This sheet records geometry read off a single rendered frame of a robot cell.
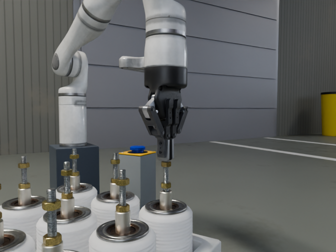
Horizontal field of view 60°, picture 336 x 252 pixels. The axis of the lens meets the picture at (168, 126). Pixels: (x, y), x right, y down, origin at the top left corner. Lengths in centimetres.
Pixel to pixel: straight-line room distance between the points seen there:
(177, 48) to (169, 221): 28
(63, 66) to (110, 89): 226
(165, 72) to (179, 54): 4
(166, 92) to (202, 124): 339
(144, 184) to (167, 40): 39
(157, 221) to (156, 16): 33
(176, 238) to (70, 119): 63
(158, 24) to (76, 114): 60
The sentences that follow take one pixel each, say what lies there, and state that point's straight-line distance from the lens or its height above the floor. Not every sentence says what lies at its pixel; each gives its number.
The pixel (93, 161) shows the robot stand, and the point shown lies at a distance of 103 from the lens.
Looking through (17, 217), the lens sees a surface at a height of 24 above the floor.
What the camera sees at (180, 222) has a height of 24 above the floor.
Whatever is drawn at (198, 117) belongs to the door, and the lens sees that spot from 383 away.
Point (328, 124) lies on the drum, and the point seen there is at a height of 19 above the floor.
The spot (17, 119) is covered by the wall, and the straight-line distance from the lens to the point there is 312.
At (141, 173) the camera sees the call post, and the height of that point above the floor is 27.
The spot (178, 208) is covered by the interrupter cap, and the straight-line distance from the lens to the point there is 53.
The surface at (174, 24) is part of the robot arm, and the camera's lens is 50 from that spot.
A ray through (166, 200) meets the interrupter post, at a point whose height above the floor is 27.
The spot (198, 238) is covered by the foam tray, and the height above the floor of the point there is 18.
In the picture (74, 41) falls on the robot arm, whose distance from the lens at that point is 97.
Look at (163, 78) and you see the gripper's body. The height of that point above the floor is 48.
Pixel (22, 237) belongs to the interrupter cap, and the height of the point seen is 25.
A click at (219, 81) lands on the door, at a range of 407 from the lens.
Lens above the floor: 43
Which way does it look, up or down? 3 degrees down
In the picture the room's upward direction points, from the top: straight up
